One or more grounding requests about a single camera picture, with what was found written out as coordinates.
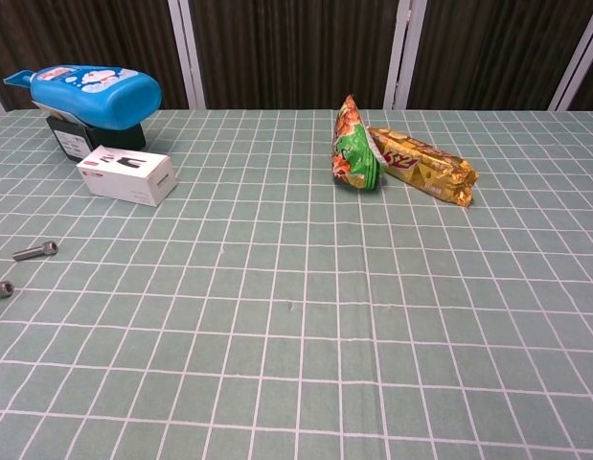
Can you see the silver bolt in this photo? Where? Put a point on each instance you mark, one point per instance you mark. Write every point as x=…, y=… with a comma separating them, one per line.
x=1, y=289
x=35, y=252

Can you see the green checked tablecloth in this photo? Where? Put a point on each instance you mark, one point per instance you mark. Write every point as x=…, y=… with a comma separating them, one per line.
x=296, y=311

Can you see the green snack bag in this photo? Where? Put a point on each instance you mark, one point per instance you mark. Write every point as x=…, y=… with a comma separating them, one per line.
x=356, y=153

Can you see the golden cracker pack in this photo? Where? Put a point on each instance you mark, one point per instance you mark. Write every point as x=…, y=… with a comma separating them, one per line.
x=430, y=170

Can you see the white product box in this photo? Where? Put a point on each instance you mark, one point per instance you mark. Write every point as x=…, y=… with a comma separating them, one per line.
x=128, y=179

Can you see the dark slatted partition panel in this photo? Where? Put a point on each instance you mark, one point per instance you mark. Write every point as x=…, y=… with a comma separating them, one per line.
x=492, y=52
x=85, y=33
x=296, y=52

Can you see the black cardboard box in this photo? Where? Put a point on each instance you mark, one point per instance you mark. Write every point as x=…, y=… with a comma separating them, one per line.
x=116, y=136

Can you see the blue cartoon print bottle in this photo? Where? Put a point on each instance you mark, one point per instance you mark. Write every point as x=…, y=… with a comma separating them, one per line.
x=99, y=98

